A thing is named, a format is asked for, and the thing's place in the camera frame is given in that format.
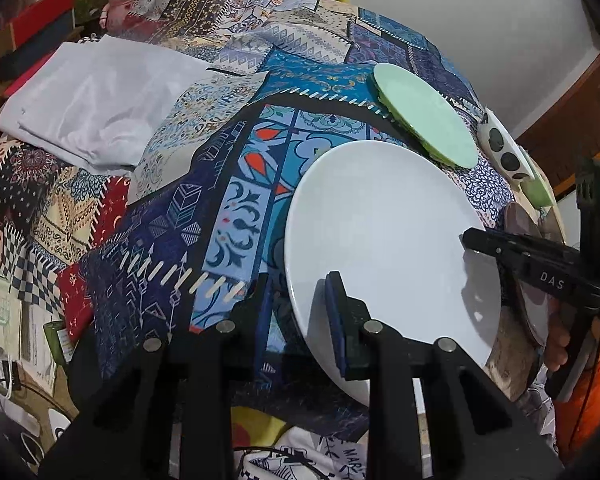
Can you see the wooden board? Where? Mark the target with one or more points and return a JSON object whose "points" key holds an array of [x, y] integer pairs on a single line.
{"points": [[510, 360]]}

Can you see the white plate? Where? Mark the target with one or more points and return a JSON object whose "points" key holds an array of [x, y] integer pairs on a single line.
{"points": [[380, 220]]}

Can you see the white paper bag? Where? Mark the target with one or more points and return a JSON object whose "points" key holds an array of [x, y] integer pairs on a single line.
{"points": [[2, 310]]}

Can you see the patchwork printed blanket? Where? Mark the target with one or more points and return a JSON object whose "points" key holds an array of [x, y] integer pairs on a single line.
{"points": [[180, 210]]}

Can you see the brown plate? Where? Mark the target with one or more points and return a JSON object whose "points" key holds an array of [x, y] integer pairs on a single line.
{"points": [[522, 222]]}

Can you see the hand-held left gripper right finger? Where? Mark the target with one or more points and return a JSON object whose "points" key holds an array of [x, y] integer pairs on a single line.
{"points": [[336, 320]]}

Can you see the green bowl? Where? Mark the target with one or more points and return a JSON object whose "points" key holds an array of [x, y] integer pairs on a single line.
{"points": [[536, 191]]}

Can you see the white printed cloth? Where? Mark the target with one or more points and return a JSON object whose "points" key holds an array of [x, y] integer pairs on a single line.
{"points": [[305, 455]]}

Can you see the person's right hand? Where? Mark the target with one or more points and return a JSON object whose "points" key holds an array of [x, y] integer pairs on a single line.
{"points": [[556, 342]]}

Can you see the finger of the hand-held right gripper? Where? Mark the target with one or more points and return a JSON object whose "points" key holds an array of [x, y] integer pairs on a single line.
{"points": [[530, 262]]}

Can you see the person's right forearm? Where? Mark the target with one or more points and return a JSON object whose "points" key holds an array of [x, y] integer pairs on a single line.
{"points": [[597, 390]]}

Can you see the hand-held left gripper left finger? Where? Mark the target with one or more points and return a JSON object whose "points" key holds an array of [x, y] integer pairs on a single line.
{"points": [[262, 320]]}

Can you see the white bowl with dark spots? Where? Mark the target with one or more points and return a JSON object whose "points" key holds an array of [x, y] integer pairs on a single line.
{"points": [[500, 145]]}

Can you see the green plate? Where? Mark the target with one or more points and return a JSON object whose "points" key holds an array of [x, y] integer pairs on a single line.
{"points": [[425, 115]]}

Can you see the brown wooden door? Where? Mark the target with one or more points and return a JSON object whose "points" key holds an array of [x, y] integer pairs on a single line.
{"points": [[580, 110]]}

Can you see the green bottle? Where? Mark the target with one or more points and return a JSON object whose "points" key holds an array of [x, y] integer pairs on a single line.
{"points": [[57, 342]]}

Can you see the red box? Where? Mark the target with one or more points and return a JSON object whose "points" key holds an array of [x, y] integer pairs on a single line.
{"points": [[30, 15]]}

